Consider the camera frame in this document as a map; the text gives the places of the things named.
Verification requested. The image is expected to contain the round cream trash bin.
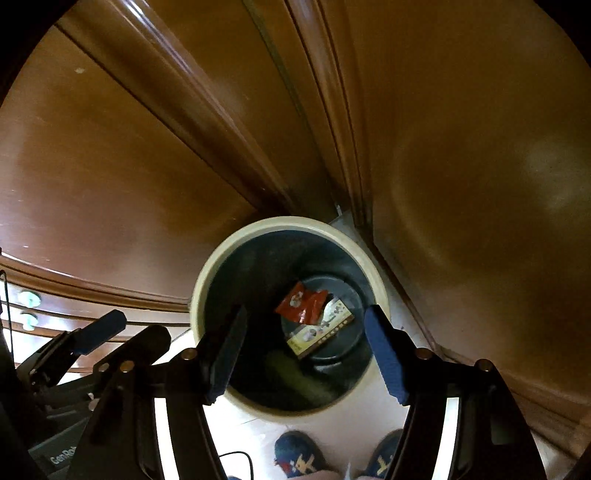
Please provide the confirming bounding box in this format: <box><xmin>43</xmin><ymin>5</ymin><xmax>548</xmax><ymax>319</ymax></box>
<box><xmin>189</xmin><ymin>216</ymin><xmax>390</xmax><ymax>423</ymax></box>

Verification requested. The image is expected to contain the lower round drawer knob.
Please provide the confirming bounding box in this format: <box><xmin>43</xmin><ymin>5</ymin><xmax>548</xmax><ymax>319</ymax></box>
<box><xmin>19</xmin><ymin>313</ymin><xmax>39</xmax><ymax>331</ymax></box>

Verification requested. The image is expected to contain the round drawer knob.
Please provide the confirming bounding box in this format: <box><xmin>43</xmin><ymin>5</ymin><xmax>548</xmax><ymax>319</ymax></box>
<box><xmin>17</xmin><ymin>290</ymin><xmax>42</xmax><ymax>309</ymax></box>
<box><xmin>19</xmin><ymin>313</ymin><xmax>39</xmax><ymax>331</ymax></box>

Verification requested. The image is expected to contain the wooden drawer front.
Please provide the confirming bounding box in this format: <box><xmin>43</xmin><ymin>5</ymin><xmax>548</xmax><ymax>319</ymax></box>
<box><xmin>1</xmin><ymin>253</ymin><xmax>190</xmax><ymax>375</ymax></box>

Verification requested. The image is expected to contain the upper round drawer knob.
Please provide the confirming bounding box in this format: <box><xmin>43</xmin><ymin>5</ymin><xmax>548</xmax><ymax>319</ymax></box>
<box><xmin>17</xmin><ymin>290</ymin><xmax>42</xmax><ymax>309</ymax></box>

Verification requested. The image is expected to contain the right blue slipper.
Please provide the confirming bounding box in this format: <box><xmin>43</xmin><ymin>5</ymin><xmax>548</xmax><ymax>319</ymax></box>
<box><xmin>363</xmin><ymin>429</ymin><xmax>403</xmax><ymax>479</ymax></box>

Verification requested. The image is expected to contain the blue slipper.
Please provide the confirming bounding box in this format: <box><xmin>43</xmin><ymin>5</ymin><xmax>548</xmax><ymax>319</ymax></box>
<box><xmin>273</xmin><ymin>430</ymin><xmax>328</xmax><ymax>479</ymax></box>
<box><xmin>363</xmin><ymin>429</ymin><xmax>403</xmax><ymax>479</ymax></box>

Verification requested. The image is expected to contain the left blue slipper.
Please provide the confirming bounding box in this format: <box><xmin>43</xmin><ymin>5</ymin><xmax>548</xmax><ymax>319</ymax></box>
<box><xmin>273</xmin><ymin>430</ymin><xmax>328</xmax><ymax>479</ymax></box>

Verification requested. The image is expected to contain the red snack wrapper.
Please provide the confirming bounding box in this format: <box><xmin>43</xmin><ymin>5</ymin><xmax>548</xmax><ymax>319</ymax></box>
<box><xmin>276</xmin><ymin>282</ymin><xmax>329</xmax><ymax>325</ymax></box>

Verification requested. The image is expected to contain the cream printed packet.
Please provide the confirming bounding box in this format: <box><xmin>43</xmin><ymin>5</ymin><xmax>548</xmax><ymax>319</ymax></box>
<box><xmin>287</xmin><ymin>298</ymin><xmax>353</xmax><ymax>359</ymax></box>

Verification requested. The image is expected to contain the left wooden cabinet door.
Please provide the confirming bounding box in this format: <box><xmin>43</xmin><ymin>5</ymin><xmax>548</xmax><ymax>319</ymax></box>
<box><xmin>1</xmin><ymin>1</ymin><xmax>349</xmax><ymax>312</ymax></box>

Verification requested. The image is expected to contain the wooden cabinet door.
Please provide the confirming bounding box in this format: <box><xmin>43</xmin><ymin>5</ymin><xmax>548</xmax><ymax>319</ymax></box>
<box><xmin>288</xmin><ymin>1</ymin><xmax>590</xmax><ymax>457</ymax></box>
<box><xmin>1</xmin><ymin>1</ymin><xmax>349</xmax><ymax>312</ymax></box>

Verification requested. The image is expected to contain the right wooden cabinet door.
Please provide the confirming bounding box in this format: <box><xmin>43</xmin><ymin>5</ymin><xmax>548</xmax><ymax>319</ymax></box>
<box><xmin>288</xmin><ymin>1</ymin><xmax>590</xmax><ymax>457</ymax></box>

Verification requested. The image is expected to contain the black cable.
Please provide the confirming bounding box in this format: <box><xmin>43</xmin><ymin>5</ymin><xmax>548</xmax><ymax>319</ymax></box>
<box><xmin>217</xmin><ymin>450</ymin><xmax>256</xmax><ymax>480</ymax></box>

